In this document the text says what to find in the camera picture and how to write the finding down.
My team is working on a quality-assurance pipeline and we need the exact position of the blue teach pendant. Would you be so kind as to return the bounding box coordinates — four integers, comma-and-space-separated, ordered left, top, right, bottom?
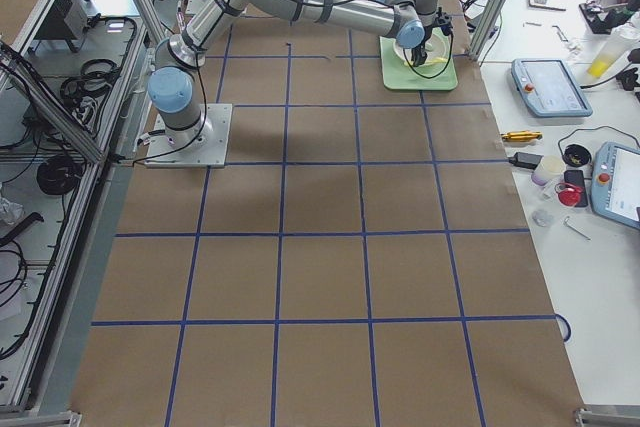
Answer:
510, 58, 593, 118
590, 142, 639, 230

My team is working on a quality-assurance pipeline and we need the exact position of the black power brick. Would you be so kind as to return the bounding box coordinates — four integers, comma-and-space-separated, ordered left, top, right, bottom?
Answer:
508, 151, 542, 170

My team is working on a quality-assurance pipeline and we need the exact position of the yellow liquid bottle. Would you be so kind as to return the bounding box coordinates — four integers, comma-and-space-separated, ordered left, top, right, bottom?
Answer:
587, 24, 639, 79

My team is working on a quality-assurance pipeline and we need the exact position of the yellow handled tool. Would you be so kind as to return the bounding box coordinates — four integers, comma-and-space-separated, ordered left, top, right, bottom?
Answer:
501, 131, 543, 143

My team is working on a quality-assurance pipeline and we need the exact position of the white paper cup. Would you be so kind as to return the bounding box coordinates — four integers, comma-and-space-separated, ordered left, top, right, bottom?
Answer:
531, 155, 566, 187

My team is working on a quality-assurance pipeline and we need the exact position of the yellow plastic fork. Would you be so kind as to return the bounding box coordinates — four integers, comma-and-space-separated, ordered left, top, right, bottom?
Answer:
404, 57, 447, 70

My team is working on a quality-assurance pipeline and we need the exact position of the red round object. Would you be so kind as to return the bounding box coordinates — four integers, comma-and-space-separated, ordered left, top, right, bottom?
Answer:
555, 182, 588, 207

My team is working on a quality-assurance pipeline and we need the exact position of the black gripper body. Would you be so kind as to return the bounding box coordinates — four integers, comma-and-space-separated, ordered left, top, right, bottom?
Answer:
415, 24, 434, 52

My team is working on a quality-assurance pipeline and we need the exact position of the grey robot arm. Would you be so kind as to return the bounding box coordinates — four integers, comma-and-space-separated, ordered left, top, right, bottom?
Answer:
147, 0, 452, 152

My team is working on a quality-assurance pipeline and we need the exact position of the white round plate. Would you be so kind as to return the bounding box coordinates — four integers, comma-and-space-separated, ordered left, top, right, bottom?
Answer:
392, 29, 450, 63

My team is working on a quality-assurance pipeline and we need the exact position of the light green tray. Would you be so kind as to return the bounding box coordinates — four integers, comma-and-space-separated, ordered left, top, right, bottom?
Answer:
379, 36, 458, 91

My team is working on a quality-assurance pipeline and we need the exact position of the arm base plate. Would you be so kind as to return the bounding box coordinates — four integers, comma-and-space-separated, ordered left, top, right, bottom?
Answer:
143, 103, 233, 168

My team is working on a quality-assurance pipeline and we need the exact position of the smartphone on desk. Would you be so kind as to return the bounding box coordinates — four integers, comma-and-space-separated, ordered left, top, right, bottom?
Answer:
564, 169, 588, 200

